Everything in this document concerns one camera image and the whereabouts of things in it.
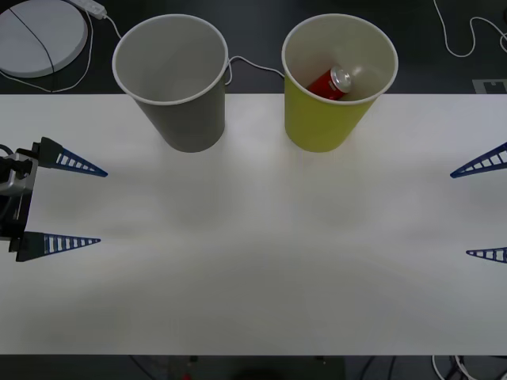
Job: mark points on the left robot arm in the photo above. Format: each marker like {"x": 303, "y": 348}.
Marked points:
{"x": 12, "y": 180}

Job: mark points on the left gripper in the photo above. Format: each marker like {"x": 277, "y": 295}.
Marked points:
{"x": 16, "y": 221}

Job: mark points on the yellow-green plastic waste bin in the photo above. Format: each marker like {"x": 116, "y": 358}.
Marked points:
{"x": 317, "y": 126}

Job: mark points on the grey plastic waste bin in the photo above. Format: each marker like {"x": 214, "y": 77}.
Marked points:
{"x": 186, "y": 126}

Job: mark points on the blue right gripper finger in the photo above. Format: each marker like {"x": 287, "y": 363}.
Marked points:
{"x": 497, "y": 254}
{"x": 495, "y": 160}

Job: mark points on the red drink can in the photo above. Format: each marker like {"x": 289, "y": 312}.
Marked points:
{"x": 326, "y": 85}

